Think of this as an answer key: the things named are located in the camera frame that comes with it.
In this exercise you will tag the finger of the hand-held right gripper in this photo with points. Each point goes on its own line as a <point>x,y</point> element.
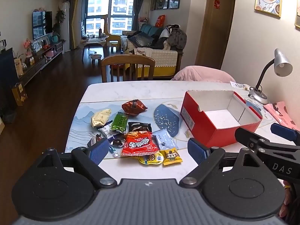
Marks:
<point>246,137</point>
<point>286,132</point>

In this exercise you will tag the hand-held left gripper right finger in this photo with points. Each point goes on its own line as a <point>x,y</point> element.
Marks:
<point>198,151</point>

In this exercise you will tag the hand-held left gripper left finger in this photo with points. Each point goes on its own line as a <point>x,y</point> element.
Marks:
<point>98,150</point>

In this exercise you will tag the dark red small packet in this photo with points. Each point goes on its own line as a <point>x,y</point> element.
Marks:
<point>95,139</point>

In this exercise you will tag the blue candy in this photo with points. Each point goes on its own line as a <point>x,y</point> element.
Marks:
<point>112,148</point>

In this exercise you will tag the round chocolate candy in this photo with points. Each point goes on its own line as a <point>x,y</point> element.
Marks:
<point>117,142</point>

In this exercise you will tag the white and blue snack packet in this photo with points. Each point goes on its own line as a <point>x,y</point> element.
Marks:
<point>105,130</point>

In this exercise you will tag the small yellow snack packet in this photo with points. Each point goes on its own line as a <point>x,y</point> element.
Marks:
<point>172,157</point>

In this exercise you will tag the red cardboard box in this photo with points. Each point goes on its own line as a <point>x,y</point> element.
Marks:
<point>199,121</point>

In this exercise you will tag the cream snack packet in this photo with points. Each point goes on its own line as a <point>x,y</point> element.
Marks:
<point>100,118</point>

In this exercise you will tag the green foil snack packet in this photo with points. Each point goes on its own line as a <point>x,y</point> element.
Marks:
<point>119,121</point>

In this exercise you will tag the light blue snack packet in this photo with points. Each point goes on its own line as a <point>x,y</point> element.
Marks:
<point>164,140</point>

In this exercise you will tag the red snack packet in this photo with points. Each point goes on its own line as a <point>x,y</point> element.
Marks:
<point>138,145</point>

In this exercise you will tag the yellow cartoon snack packet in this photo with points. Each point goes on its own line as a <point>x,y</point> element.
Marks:
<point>152,159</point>

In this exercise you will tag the black snack packet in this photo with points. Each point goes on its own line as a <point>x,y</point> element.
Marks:
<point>138,126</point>

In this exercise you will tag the red-brown crinkled snack packet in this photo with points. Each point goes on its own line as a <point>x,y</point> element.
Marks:
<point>133,107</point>

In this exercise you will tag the person's right hand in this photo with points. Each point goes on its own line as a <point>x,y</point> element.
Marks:
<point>286,202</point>

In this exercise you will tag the pink notebook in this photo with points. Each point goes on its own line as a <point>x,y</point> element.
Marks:
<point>281,112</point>

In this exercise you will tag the white printed packet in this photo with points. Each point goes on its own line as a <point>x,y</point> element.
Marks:
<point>239,85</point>

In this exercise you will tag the silver desk lamp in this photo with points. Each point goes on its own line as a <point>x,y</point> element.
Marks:
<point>282,63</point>

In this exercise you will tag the pink cloth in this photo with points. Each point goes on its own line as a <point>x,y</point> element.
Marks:
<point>201,73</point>

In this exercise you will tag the round wooden stool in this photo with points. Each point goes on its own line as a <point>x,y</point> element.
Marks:
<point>96,57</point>

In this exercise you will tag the wooden chair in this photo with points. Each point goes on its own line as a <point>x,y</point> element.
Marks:
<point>127,62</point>

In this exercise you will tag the white crochet blanket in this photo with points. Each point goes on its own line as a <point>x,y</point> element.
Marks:
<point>161,57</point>

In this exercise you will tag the wooden television cabinet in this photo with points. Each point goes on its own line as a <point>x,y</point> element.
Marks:
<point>39,64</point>

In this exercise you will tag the pink kettle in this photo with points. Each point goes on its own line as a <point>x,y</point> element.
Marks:
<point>50,54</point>

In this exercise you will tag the coffee table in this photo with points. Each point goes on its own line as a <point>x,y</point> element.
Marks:
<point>93,41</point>

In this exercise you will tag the wooden armchair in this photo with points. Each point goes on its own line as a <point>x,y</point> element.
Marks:
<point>112,37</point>

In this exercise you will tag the wooden door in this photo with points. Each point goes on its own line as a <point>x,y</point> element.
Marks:
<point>213,28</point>

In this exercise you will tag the cream gift bag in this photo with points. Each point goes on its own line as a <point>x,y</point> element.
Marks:
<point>18,68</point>

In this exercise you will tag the pile of dark clothing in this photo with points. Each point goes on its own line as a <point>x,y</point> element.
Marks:
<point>175,37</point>

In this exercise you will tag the teal vase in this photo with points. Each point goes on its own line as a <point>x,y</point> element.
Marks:
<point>55,38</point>

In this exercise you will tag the pink artificial flowers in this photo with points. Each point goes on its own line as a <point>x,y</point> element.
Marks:
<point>28,45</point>

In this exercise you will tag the white standing air conditioner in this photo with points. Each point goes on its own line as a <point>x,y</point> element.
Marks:
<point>65,25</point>

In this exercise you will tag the sofa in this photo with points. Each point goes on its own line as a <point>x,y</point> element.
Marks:
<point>150,30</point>

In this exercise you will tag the grey and yellow curtain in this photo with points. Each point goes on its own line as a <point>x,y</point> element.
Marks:
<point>73,16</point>

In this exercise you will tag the red gift bag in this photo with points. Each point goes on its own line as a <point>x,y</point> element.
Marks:
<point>160,20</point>

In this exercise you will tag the red door ornament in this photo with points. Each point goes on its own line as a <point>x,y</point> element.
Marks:
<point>216,4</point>

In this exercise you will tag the green house plant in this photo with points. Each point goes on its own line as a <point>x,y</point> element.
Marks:
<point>59,18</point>

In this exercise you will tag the television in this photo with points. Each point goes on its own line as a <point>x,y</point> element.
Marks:
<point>42,24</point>

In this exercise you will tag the window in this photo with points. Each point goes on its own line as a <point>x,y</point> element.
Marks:
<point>107,11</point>

